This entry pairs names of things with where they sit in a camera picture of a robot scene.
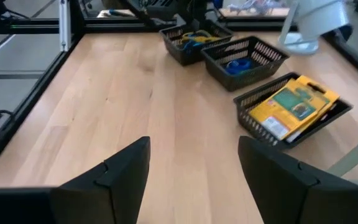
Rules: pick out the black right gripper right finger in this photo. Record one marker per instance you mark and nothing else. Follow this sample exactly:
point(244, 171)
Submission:
point(278, 186)

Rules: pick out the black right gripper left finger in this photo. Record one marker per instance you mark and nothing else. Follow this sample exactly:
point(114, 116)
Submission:
point(120, 186)

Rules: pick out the black plastic mesh basket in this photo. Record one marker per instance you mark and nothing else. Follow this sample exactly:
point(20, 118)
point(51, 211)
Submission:
point(253, 127)
point(179, 56)
point(222, 81)

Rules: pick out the yellow rubber band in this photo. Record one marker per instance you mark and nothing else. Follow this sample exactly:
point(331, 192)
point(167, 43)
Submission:
point(202, 39)

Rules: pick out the black aluminium frame rails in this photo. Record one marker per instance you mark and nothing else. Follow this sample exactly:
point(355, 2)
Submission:
point(120, 27)

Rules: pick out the silver frame bracket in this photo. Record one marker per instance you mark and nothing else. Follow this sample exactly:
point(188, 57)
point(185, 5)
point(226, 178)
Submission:
point(64, 25)

